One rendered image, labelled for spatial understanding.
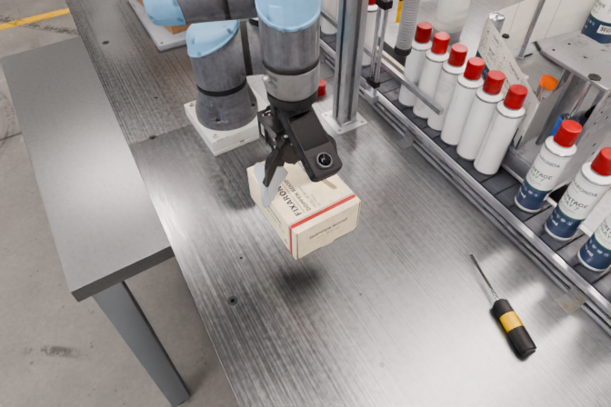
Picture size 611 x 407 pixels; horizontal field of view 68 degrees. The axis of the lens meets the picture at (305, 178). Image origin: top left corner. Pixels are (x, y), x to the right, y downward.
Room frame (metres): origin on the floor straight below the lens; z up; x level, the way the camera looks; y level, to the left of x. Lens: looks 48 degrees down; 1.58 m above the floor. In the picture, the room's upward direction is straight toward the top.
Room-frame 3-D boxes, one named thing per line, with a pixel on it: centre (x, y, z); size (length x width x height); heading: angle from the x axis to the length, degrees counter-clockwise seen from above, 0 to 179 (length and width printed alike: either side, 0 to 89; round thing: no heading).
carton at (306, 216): (0.49, 0.01, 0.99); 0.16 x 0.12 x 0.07; 32
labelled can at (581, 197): (0.50, -0.48, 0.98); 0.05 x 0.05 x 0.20
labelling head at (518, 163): (0.67, -0.49, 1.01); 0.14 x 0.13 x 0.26; 29
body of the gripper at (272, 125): (0.52, 0.02, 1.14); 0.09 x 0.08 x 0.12; 32
